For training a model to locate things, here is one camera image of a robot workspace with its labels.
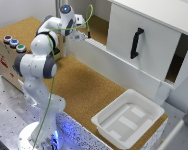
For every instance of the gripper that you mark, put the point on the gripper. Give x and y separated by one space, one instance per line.
77 36

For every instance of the blue button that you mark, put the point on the blue button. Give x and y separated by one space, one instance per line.
14 42

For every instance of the wooden drawer box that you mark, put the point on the wooden drawer box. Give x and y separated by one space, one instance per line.
24 28

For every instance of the red button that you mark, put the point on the red button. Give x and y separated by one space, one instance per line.
7 38

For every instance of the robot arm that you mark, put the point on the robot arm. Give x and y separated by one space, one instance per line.
37 65

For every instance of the white cabinet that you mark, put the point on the white cabinet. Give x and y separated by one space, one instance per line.
110 68

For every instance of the green button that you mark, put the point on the green button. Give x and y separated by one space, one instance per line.
20 48

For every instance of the white plastic box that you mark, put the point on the white plastic box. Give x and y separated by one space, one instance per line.
127 120

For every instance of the white sliding door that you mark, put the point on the white sliding door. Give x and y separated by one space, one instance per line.
150 50

